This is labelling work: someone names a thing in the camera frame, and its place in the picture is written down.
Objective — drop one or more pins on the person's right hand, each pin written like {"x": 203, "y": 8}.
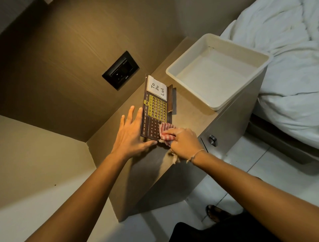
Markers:
{"x": 185, "y": 144}

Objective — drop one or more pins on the person's left hand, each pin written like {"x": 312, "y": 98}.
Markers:
{"x": 129, "y": 139}

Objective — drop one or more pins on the person's left middle finger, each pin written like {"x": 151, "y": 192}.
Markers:
{"x": 130, "y": 115}

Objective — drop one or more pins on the person's right fingers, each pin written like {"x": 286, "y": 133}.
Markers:
{"x": 174, "y": 137}

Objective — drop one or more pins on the person's left thumb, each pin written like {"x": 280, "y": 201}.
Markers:
{"x": 150, "y": 144}

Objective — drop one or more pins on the red striped cloth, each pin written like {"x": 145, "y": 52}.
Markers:
{"x": 165, "y": 129}

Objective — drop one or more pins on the brown wooden desk calendar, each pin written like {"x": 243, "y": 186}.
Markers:
{"x": 155, "y": 112}

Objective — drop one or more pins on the person's left forearm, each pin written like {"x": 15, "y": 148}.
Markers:
{"x": 82, "y": 197}

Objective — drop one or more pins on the person's right forearm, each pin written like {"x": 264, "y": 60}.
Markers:
{"x": 254, "y": 199}

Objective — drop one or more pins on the beige bedside cabinet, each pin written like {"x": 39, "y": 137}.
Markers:
{"x": 189, "y": 119}

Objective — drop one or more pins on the white handwritten note card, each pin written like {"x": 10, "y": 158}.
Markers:
{"x": 157, "y": 87}

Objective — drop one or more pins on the metal drawer knob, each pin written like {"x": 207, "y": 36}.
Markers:
{"x": 212, "y": 140}

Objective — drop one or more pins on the white plastic tray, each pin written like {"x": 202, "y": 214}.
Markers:
{"x": 214, "y": 74}

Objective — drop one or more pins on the person's sandalled foot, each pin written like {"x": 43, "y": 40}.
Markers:
{"x": 218, "y": 214}

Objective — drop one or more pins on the dark bed base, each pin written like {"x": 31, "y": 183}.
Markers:
{"x": 279, "y": 144}

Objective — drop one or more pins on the person's black shorts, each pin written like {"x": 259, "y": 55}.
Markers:
{"x": 224, "y": 231}

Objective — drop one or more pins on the white duvet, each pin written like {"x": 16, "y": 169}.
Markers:
{"x": 284, "y": 62}

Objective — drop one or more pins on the black wall socket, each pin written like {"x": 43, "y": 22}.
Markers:
{"x": 121, "y": 70}

